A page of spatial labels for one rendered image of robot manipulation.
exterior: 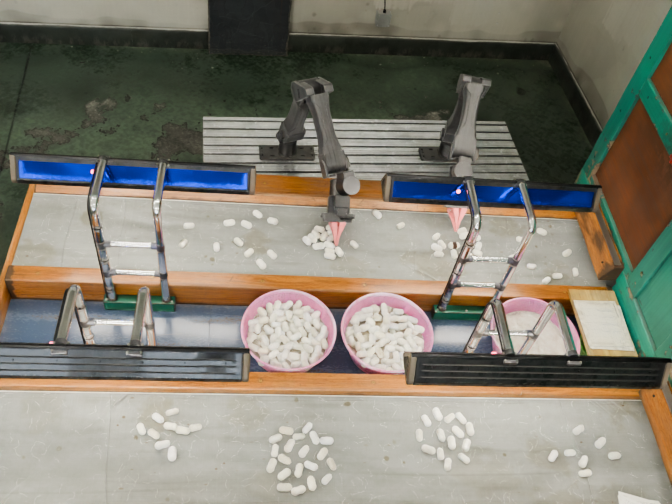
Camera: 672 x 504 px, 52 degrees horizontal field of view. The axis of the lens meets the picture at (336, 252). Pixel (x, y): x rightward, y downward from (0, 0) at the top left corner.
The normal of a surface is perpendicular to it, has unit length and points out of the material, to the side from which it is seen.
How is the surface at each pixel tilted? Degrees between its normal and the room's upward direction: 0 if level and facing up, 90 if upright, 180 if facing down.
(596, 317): 0
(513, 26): 88
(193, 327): 0
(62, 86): 0
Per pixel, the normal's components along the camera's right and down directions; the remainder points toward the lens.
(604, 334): 0.12, -0.63
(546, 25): 0.12, 0.77
